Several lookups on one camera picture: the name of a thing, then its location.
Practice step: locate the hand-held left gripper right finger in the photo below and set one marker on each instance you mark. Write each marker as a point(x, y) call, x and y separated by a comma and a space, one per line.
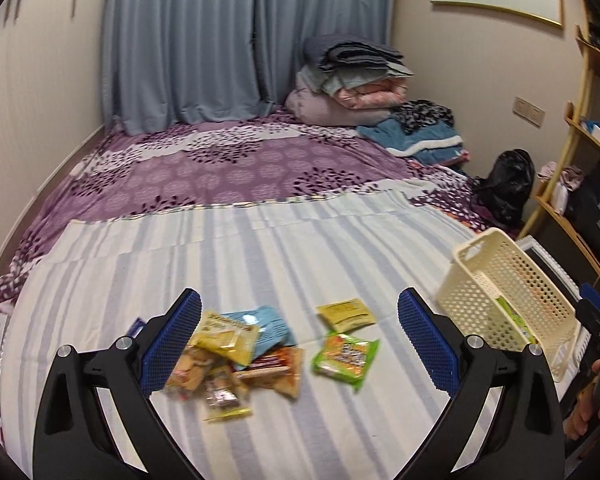
point(425, 335)

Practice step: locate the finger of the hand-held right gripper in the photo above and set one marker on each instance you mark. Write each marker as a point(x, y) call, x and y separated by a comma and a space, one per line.
point(592, 305)

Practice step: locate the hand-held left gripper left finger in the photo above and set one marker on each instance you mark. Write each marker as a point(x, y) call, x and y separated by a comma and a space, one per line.
point(172, 340)

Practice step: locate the clear orange biscuit packet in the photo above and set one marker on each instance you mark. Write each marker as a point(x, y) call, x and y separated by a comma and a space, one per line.
point(190, 372)

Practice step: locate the yellow cracker packet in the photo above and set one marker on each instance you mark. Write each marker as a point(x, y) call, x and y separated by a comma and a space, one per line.
point(225, 337)

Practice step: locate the clear yellow-edged biscuit packet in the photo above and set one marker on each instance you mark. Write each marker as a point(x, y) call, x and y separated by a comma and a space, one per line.
point(222, 395)

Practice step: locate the cream perforated plastic basket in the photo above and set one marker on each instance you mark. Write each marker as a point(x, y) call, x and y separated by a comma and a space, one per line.
point(485, 285)

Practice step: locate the green packet with white print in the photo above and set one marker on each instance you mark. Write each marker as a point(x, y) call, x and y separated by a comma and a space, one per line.
point(515, 317)

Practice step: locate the small yellow packet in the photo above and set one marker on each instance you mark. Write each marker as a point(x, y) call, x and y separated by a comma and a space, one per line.
point(346, 314)

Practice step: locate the green snack packet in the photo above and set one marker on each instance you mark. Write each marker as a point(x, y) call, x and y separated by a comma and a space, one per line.
point(345, 357)

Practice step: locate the light blue snack packet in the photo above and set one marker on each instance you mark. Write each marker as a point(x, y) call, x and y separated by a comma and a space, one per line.
point(270, 327)

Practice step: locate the brown snack packet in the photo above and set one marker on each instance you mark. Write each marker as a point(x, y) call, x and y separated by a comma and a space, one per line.
point(280, 372)

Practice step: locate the person's right hand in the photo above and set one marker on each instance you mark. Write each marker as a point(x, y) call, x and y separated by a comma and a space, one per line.
point(580, 416)

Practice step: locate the blue white packet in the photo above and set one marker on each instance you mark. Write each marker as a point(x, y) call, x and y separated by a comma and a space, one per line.
point(137, 327)

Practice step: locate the white framed panel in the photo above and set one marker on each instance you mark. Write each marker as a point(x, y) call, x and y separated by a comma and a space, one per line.
point(555, 265)

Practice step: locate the black lettered shopping bag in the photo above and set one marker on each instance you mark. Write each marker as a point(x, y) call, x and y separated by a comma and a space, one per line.
point(597, 215)

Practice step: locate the wooden shelf rack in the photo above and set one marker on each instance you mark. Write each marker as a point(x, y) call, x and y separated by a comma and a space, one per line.
point(555, 215)

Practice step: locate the pink cloth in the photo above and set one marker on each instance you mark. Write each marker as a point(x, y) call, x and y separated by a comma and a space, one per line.
point(562, 175)

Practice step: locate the striped white grey sheet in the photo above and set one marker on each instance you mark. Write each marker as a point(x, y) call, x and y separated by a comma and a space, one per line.
point(290, 255)

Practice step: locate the black plastic bag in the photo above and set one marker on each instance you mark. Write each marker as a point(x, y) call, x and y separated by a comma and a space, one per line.
point(507, 185)

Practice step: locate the purple floral bedsheet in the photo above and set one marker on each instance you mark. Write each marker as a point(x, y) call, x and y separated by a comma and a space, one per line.
point(220, 170)

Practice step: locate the blue fleece blanket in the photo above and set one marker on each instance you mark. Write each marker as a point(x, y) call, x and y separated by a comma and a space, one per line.
point(410, 137)

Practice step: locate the black white patterned cloth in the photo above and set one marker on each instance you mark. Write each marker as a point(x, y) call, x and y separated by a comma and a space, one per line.
point(425, 115)

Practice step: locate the pink floral quilt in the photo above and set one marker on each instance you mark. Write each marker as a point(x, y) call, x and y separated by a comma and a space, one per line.
point(375, 95)

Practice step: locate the mauve folded quilt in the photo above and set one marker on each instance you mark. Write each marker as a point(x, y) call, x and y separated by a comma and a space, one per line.
point(325, 110)

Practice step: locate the pale green folded blanket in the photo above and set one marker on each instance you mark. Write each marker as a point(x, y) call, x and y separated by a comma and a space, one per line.
point(320, 80)

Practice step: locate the white wardrobe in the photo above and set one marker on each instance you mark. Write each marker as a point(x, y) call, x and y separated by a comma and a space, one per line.
point(40, 85)

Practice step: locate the dark grey folded blanket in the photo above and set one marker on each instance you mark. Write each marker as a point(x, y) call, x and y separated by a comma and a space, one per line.
point(350, 50)

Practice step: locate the blue grey curtain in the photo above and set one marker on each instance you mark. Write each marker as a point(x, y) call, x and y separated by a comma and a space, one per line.
point(190, 40)

